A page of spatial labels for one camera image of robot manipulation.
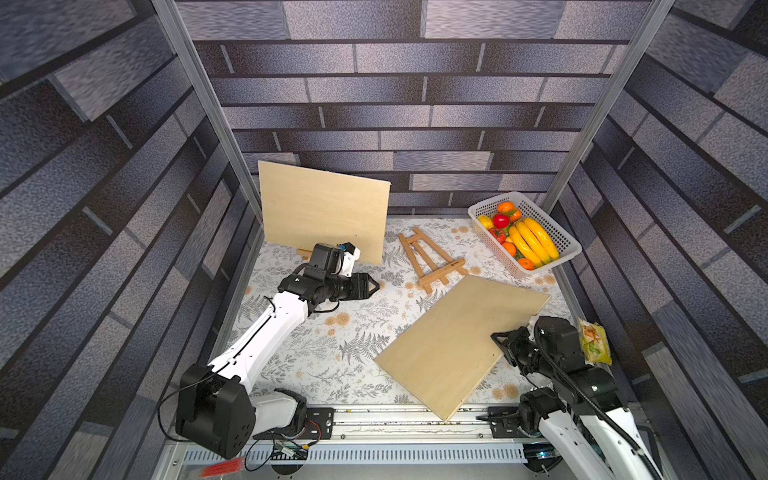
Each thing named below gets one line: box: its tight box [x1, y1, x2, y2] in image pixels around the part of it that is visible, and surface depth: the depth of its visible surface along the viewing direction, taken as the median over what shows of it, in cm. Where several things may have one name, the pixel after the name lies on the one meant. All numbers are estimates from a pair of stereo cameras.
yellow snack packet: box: [578, 317, 612, 366], surface depth 85 cm
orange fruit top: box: [497, 201, 522, 222], surface depth 115 cm
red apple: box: [493, 213, 511, 230], surface depth 109 cm
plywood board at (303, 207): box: [258, 160, 391, 265], surface depth 96 cm
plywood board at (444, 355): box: [374, 275, 552, 422], surface depth 79 cm
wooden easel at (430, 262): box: [398, 227, 468, 294], surface depth 109 cm
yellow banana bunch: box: [509, 218, 560, 267], surface depth 103 cm
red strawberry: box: [488, 228, 507, 244], surface depth 109 cm
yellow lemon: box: [477, 214, 494, 229], surface depth 112 cm
